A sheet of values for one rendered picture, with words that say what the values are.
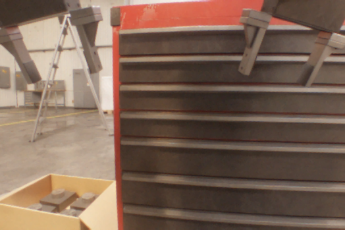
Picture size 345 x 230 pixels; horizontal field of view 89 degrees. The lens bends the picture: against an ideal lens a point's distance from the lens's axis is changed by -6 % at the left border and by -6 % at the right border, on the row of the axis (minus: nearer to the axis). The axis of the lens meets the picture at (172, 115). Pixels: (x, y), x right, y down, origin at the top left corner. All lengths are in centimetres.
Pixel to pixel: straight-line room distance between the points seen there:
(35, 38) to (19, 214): 1156
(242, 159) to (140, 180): 29
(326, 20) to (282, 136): 29
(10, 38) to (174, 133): 40
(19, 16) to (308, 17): 45
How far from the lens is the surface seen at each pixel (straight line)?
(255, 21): 35
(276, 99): 54
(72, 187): 123
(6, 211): 107
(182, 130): 51
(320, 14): 40
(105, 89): 711
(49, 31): 1183
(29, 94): 1122
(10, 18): 40
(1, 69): 1228
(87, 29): 35
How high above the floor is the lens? 69
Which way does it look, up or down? 6 degrees down
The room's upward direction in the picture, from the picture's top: 1 degrees clockwise
